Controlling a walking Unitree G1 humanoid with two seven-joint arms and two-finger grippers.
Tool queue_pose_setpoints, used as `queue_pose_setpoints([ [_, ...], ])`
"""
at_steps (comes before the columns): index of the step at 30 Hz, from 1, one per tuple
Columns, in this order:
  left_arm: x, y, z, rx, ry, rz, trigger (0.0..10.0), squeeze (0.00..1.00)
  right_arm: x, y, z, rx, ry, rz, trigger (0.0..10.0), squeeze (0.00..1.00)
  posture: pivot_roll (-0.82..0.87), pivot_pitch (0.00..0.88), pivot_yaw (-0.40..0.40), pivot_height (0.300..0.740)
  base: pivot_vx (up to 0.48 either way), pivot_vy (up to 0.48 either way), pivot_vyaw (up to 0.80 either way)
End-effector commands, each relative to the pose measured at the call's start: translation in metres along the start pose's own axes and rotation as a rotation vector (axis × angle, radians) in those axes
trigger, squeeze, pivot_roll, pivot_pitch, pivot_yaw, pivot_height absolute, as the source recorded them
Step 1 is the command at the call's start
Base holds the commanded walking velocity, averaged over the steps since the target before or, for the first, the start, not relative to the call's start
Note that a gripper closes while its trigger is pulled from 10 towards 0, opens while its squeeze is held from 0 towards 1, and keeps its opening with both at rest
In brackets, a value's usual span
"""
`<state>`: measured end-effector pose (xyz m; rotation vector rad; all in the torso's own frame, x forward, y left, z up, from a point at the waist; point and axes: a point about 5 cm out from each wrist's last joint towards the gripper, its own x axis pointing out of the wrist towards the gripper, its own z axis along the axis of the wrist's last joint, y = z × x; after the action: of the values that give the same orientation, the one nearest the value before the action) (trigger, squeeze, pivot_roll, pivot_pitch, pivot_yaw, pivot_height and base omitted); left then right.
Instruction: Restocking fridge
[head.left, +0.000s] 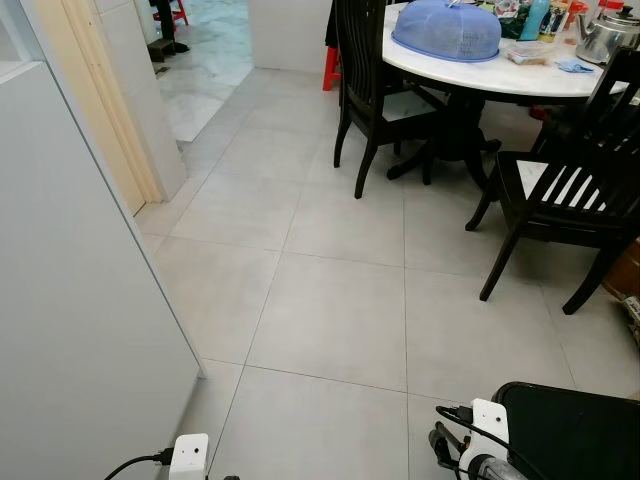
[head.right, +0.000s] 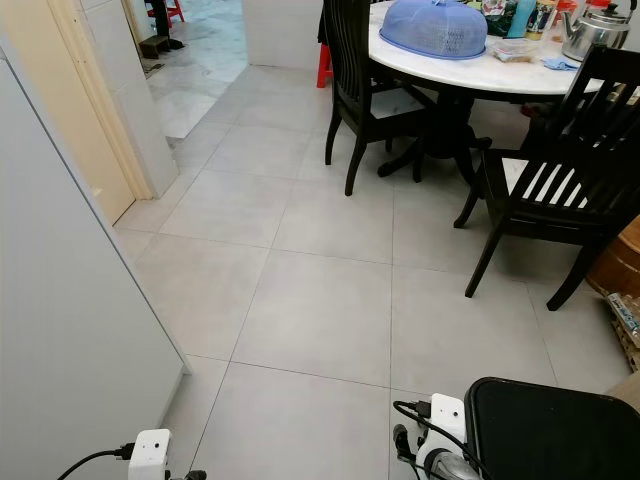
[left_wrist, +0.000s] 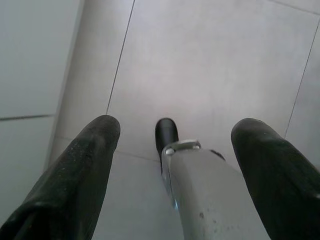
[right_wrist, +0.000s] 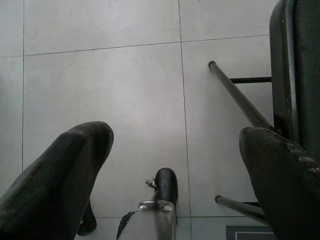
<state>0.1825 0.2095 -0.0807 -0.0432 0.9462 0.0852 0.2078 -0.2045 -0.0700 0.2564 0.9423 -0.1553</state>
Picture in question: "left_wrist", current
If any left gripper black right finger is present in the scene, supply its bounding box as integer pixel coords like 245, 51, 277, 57
230, 117, 320, 240

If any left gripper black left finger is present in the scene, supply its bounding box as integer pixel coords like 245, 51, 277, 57
0, 114, 122, 240

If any robot silver left leg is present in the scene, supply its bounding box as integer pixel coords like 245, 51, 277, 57
154, 117, 273, 240

